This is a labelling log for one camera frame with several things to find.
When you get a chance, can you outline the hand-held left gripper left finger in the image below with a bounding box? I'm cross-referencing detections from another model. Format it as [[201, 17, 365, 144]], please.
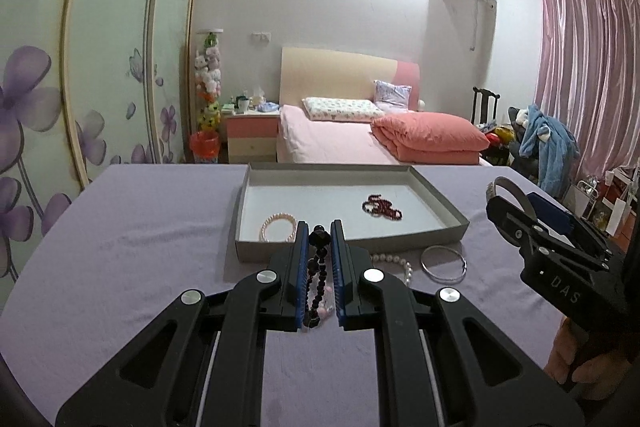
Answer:
[[55, 221, 311, 427]]

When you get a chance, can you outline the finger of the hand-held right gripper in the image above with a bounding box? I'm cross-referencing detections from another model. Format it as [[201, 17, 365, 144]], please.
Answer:
[[486, 194, 621, 273], [525, 192, 607, 254]]

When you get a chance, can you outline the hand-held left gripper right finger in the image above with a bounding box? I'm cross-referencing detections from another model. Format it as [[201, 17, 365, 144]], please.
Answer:
[[330, 220, 586, 427]]

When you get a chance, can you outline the black bead bracelet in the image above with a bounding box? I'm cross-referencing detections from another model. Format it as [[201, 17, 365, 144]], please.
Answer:
[[300, 224, 335, 333]]

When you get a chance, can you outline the wide silver cuff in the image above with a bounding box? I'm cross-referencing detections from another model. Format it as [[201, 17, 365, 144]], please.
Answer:
[[487, 176, 534, 214]]

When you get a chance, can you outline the white pearl necklace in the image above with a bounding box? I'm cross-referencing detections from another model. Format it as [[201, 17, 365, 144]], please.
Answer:
[[371, 253, 414, 288]]

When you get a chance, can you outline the grey cardboard tray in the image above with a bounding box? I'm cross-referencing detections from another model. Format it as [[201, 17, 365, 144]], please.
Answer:
[[234, 163, 471, 263]]

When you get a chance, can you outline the thin silver bangle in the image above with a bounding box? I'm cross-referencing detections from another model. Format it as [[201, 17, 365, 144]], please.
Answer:
[[420, 245, 468, 284]]

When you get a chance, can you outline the person's right hand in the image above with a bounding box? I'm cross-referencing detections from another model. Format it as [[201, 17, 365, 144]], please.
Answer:
[[545, 316, 638, 405]]

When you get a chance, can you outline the blue garment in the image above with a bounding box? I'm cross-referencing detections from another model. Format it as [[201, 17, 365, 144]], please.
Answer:
[[519, 104, 581, 198]]

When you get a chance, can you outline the pile of colourful toys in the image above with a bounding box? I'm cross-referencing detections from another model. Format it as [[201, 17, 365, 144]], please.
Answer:
[[480, 124, 521, 158]]

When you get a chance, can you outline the folded salmon pink quilt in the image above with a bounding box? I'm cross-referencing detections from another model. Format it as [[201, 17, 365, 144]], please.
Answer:
[[370, 112, 491, 165]]

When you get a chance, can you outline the dark wooden chair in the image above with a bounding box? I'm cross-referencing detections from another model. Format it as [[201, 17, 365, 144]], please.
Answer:
[[471, 87, 501, 128]]

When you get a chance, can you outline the bed with pink sheet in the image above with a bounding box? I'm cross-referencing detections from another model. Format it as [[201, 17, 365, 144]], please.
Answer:
[[277, 104, 493, 166]]

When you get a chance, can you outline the pink curtain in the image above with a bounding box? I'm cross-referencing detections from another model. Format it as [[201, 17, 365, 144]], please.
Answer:
[[532, 0, 640, 172]]

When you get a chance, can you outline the pink and cream nightstand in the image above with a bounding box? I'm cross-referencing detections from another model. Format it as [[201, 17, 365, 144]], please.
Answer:
[[221, 109, 281, 164]]

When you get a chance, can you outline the purple tablecloth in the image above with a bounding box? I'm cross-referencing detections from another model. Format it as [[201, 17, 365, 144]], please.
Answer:
[[0, 163, 640, 427]]

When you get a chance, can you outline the red waste bin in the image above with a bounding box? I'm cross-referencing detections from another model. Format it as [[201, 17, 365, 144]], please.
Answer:
[[189, 130, 221, 164]]

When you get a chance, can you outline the floral white pillow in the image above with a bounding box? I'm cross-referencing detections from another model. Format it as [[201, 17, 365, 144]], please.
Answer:
[[301, 97, 386, 124]]

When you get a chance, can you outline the small purple print pillow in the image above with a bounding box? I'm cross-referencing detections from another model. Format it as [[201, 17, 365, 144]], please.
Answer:
[[373, 80, 413, 112]]

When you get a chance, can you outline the white pipe cover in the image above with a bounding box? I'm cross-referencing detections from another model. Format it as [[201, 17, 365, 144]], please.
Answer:
[[470, 0, 498, 52]]

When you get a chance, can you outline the cream and pink headboard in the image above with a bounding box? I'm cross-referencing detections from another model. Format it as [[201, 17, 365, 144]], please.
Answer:
[[279, 47, 421, 112]]

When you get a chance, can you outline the column of stuffed toys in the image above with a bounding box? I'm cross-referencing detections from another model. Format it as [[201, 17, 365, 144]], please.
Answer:
[[194, 29, 224, 132]]

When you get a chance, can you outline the flower print sliding wardrobe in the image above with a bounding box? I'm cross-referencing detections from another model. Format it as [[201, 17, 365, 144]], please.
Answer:
[[0, 0, 206, 258]]

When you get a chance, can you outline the pink pearl bracelet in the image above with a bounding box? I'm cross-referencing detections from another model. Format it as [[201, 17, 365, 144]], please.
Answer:
[[258, 214, 299, 244]]

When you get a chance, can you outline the dark red bead bracelet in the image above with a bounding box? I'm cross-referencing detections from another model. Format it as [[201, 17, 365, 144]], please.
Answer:
[[362, 194, 402, 219]]

